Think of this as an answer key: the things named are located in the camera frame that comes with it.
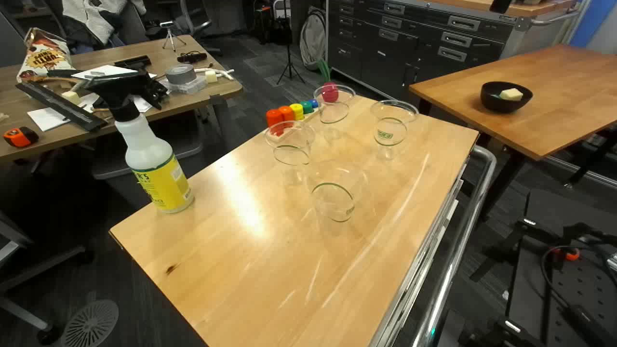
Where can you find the clear plastic cup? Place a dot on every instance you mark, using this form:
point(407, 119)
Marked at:
point(334, 117)
point(292, 157)
point(334, 204)
point(390, 132)

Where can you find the yellow toy cylinder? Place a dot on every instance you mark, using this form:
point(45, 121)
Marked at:
point(297, 111)

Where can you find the orange toy cylinder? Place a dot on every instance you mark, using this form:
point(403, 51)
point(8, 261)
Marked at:
point(286, 113)

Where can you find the red toy cylinder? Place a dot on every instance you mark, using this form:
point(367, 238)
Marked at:
point(274, 119)

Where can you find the green toy cylinder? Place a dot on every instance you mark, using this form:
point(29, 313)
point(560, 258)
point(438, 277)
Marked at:
point(307, 107)

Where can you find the blue toy cylinder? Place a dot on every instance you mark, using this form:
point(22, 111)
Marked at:
point(315, 103)

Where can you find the red toy radish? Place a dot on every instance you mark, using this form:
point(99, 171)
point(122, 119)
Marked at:
point(330, 94)

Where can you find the black floor tripod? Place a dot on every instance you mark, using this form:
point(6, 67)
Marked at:
point(290, 59)

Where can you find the white standing fan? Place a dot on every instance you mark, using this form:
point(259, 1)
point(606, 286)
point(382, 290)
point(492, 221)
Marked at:
point(313, 40)

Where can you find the white yellow spray bottle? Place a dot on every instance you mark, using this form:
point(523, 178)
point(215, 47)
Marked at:
point(157, 175)

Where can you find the dark drawer tool cabinet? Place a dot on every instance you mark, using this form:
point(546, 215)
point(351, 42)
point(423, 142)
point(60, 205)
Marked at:
point(398, 45)

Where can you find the grey round container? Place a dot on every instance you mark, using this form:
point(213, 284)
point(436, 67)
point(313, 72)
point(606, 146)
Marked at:
point(180, 76)

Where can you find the flat black desk device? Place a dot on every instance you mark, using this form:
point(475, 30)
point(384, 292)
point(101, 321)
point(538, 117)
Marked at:
point(193, 57)

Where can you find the small desk tripod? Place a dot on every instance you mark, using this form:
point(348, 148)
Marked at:
point(170, 40)

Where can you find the black bowl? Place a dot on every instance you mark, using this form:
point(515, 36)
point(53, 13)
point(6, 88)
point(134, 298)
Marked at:
point(494, 101)

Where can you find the pale yellow block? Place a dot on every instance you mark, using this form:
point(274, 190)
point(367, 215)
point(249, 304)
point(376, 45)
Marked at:
point(511, 96)

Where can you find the office chair with jacket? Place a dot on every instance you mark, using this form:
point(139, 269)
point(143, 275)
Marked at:
point(132, 30)

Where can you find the white paper sheet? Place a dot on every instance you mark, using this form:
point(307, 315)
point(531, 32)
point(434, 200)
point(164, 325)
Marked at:
point(97, 72)

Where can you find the black phone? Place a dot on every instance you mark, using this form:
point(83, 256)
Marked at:
point(502, 5)

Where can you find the long black bar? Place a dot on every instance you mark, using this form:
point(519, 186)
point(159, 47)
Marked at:
point(60, 107)

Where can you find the white jacket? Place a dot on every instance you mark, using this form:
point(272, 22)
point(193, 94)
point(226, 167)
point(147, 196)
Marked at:
point(97, 20)

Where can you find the grey round perforated base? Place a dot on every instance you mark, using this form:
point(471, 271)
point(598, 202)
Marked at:
point(89, 325)

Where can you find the wooden side table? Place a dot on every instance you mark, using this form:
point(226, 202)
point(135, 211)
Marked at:
point(565, 103)

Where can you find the small white paper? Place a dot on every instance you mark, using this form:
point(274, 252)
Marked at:
point(47, 119)

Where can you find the chip bag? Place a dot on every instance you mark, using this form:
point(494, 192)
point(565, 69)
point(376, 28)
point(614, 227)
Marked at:
point(43, 59)

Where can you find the small orange black tool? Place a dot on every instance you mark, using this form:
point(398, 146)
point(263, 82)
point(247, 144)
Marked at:
point(18, 138)

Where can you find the perforated metal platform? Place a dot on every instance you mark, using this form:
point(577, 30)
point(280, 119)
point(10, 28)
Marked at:
point(579, 296)

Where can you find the brown office desk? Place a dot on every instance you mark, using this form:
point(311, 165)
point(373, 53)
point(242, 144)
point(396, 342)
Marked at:
point(12, 103)

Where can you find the grey office chair frame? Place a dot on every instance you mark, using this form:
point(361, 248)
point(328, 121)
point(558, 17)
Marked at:
point(12, 252)

